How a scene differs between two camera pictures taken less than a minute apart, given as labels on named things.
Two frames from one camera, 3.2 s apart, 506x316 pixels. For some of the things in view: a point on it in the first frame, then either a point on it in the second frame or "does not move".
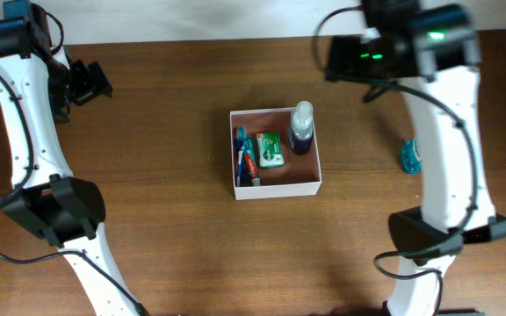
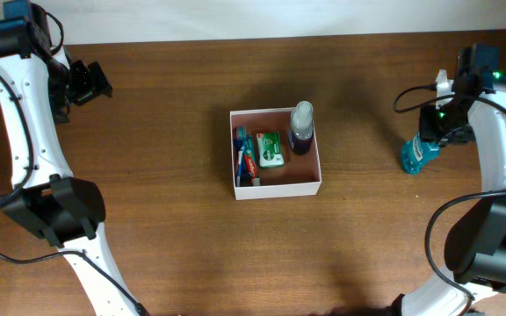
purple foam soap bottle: (301, 127) does not move
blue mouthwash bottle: (411, 156) does not move
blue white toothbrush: (242, 133) does not move
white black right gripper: (344, 56) → (429, 132)
